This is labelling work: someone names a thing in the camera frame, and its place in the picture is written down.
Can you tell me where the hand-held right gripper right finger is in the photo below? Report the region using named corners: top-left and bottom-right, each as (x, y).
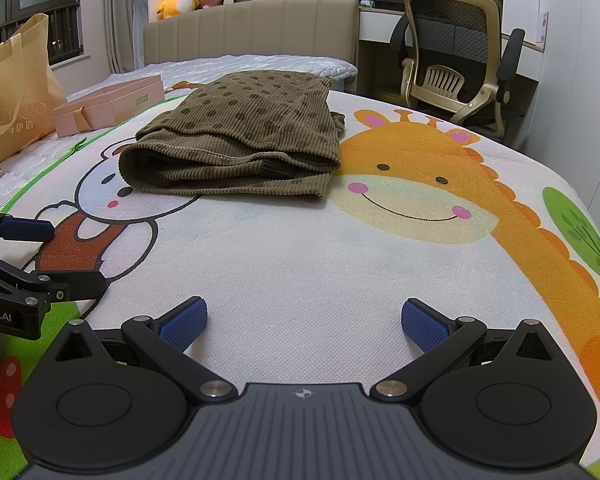
top-left (370, 298), bottom-right (553, 403)

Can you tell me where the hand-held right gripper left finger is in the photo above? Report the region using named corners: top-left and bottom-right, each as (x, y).
top-left (55, 296), bottom-right (236, 403)

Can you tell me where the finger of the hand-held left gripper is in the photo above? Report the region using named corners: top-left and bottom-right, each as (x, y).
top-left (0, 204), bottom-right (57, 252)
top-left (0, 249), bottom-right (107, 307)

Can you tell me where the olive dotted knit garment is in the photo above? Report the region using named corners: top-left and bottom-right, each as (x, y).
top-left (118, 71), bottom-right (347, 205)

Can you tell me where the cartoon printed mat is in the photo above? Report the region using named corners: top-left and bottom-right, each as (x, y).
top-left (0, 89), bottom-right (600, 480)

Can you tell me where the beige tote bag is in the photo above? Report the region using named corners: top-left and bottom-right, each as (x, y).
top-left (0, 12), bottom-right (69, 177)

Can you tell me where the pink box with ribbon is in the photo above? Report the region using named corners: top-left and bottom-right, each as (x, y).
top-left (53, 94), bottom-right (133, 137)

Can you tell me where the pink box green label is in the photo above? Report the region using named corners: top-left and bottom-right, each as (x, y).
top-left (101, 74), bottom-right (165, 113)

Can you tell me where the dark window railing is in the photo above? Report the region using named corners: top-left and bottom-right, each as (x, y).
top-left (0, 2), bottom-right (84, 67)

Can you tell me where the white curtain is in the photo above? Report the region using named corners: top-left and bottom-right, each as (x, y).
top-left (102, 0), bottom-right (150, 77)

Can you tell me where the beige mesh office chair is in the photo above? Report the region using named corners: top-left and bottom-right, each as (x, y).
top-left (390, 0), bottom-right (527, 144)

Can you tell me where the beige padded headboard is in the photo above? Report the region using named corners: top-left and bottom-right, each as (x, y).
top-left (143, 0), bottom-right (361, 95)

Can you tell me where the white side cabinet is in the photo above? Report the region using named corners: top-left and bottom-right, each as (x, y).
top-left (501, 0), bottom-right (552, 52)

